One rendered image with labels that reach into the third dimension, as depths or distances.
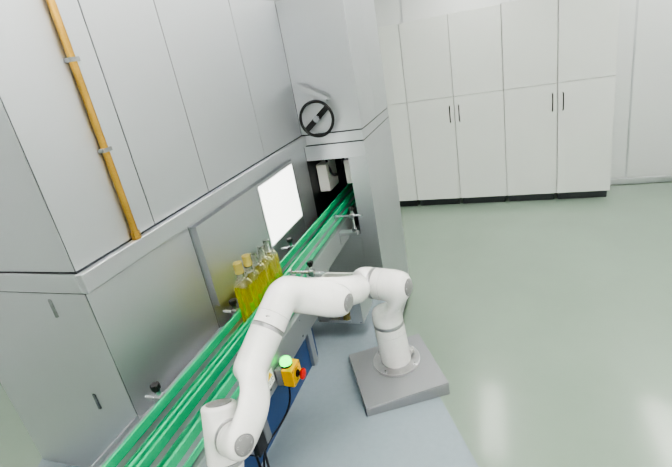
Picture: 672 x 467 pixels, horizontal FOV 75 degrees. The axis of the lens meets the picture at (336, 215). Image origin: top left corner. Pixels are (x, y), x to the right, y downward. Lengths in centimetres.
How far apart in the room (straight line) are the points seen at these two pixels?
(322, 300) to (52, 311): 80
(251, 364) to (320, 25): 185
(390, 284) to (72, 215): 101
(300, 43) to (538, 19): 310
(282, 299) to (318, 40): 166
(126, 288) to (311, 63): 159
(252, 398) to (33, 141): 83
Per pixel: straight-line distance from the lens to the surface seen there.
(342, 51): 248
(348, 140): 254
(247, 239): 197
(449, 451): 164
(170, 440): 141
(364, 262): 281
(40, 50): 140
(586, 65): 522
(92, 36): 152
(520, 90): 517
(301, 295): 122
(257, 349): 115
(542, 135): 528
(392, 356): 180
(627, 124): 588
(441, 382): 177
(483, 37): 512
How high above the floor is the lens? 200
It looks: 20 degrees down
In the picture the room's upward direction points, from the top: 10 degrees counter-clockwise
